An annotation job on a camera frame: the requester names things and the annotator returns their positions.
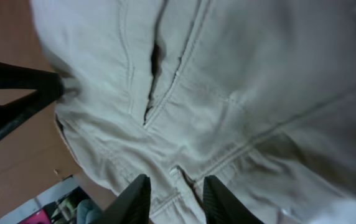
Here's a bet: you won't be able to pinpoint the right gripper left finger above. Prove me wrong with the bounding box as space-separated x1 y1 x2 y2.
96 174 151 224

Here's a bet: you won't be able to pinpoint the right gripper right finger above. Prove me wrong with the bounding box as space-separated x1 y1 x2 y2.
203 175 263 224

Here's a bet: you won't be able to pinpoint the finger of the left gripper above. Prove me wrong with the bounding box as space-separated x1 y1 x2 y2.
0 62 63 140

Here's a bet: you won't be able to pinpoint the beige shorts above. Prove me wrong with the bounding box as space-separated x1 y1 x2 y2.
31 0 356 223

